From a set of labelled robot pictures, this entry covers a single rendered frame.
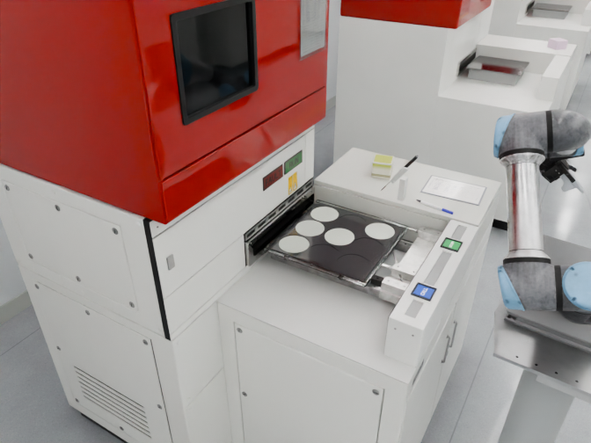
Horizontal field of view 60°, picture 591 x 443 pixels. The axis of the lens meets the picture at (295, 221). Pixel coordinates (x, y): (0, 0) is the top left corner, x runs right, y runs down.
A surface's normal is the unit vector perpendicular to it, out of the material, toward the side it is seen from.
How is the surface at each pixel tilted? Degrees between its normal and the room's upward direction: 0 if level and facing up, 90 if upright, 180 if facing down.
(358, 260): 0
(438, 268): 0
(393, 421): 90
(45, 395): 0
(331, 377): 90
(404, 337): 90
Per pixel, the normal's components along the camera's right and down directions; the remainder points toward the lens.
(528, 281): -0.40, -0.21
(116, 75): -0.51, 0.46
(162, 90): 0.86, 0.28
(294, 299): 0.00, -0.84
